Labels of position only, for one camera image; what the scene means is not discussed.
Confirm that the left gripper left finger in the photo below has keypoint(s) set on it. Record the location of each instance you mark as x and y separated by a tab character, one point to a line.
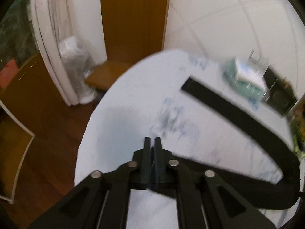
101	200

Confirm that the teal bagged pillow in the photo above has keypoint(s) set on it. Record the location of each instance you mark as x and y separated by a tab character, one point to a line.
244	89

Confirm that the stack of folded clothes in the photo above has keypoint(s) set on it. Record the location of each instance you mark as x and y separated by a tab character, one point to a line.
297	129

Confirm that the black jeans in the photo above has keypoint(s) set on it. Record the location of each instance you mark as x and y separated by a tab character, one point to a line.
251	150

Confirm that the floral white bed sheet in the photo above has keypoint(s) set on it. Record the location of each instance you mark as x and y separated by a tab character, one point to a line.
141	104

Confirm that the black gift box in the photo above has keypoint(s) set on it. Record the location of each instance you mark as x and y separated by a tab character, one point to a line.
280	95

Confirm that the blue plastic hanger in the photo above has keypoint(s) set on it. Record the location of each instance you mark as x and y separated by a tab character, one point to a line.
254	103

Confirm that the white paper booklets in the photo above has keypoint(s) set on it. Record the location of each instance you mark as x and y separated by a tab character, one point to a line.
245	72

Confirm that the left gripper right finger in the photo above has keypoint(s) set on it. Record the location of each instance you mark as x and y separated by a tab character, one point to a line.
203	199

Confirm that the white plastic bag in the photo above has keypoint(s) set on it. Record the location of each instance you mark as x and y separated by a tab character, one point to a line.
74	56

